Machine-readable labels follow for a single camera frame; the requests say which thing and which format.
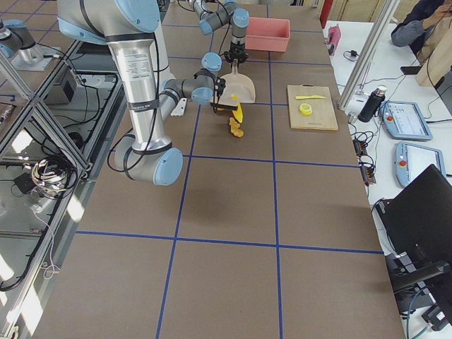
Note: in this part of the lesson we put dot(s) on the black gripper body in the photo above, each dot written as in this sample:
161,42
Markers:
216,103
236,48

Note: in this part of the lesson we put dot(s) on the beige plastic dustpan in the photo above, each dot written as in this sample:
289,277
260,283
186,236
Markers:
238,85

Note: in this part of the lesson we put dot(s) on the yellow toy corn cob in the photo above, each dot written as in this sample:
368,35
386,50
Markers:
237,113

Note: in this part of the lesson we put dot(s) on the tan toy ginger root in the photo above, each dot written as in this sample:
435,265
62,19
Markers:
235,128

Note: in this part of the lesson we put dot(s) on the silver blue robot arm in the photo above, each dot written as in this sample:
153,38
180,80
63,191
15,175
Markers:
129,29
228,13

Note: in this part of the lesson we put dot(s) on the pink plastic bin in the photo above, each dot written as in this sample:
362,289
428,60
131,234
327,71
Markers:
267,34

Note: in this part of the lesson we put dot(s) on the yellow plastic toy knife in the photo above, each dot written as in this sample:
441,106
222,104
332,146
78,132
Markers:
310,97

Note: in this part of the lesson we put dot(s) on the yellow lemon slice toy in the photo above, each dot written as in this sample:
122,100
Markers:
305,109

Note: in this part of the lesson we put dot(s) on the bamboo cutting board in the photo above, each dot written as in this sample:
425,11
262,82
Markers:
323,117

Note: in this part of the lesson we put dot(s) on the black water bottle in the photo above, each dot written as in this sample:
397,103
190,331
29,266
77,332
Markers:
372,104

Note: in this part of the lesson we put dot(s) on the far blue teach pendant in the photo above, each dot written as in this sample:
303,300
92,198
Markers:
404,121

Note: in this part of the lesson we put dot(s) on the blue teach pendant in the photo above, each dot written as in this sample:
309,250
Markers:
404,121
412,159

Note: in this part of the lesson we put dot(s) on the seated person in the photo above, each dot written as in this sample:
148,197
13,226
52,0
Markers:
423,27

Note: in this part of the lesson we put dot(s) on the near blue teach pendant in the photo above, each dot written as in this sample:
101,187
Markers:
412,159

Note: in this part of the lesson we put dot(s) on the black laptop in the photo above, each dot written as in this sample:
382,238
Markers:
418,219

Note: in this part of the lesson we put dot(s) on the aluminium frame post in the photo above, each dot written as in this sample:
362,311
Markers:
361,69

